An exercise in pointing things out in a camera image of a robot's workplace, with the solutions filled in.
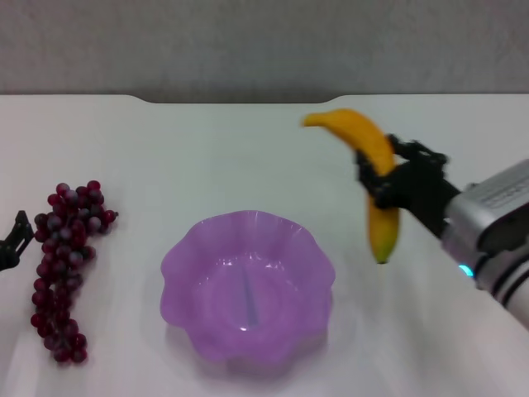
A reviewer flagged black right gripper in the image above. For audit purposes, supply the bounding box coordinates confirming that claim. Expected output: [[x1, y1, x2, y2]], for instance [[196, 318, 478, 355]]
[[354, 132, 462, 239]]

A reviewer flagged purple scalloped plastic bowl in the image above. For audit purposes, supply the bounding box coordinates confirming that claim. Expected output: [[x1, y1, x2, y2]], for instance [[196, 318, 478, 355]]
[[159, 209, 336, 367]]

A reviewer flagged dark red grape bunch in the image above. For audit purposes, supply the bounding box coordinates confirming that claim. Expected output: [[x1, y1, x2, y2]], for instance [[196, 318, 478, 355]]
[[29, 179, 120, 365]]

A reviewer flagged yellow banana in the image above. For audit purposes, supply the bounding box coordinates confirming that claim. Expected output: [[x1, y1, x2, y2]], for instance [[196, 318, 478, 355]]
[[300, 108, 402, 265]]

